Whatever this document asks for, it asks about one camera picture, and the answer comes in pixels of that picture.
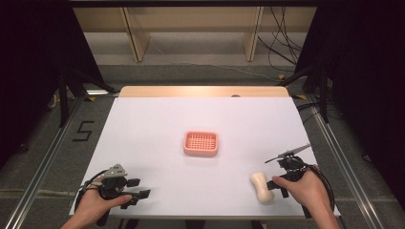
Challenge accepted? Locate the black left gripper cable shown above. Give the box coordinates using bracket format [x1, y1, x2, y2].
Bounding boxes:
[74, 169, 110, 212]

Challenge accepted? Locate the black tripod stand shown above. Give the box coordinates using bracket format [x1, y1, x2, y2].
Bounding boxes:
[276, 62, 330, 124]
[57, 68, 119, 129]

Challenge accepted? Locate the person's right hand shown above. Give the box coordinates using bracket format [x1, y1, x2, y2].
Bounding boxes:
[271, 164, 332, 214]

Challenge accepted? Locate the pink soap dish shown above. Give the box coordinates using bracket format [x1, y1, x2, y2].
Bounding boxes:
[182, 131, 220, 157]

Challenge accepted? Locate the light wooden table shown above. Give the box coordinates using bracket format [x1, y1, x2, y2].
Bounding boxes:
[118, 85, 290, 98]

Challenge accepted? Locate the black curtain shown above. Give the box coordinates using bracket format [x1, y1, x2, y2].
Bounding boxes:
[0, 0, 107, 170]
[294, 0, 405, 204]

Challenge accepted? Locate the aluminium floor rail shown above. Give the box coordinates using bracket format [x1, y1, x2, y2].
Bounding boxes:
[3, 94, 85, 229]
[306, 94, 384, 229]

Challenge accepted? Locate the person's left hand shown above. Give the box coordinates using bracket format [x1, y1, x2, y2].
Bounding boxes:
[72, 177, 134, 225]

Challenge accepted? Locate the thin white floor cable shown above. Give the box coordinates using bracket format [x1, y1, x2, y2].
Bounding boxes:
[148, 40, 282, 82]

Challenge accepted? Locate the bundle of black cables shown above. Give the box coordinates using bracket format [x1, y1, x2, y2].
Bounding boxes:
[257, 6, 304, 73]

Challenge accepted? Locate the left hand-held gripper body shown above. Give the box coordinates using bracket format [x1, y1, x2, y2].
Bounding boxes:
[96, 163, 140, 210]

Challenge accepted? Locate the thick white floor cable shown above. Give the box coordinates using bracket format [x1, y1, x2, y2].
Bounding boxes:
[0, 188, 78, 198]

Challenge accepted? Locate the cream bread roll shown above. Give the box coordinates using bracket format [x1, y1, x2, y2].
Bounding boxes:
[249, 171, 275, 204]

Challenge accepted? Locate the beige wooden desk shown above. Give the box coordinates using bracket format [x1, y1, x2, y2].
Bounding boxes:
[73, 6, 318, 64]

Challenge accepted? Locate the white table mat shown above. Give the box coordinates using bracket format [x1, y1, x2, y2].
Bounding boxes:
[69, 96, 341, 220]

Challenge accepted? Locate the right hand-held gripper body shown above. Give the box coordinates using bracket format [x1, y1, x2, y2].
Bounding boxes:
[264, 144, 311, 184]

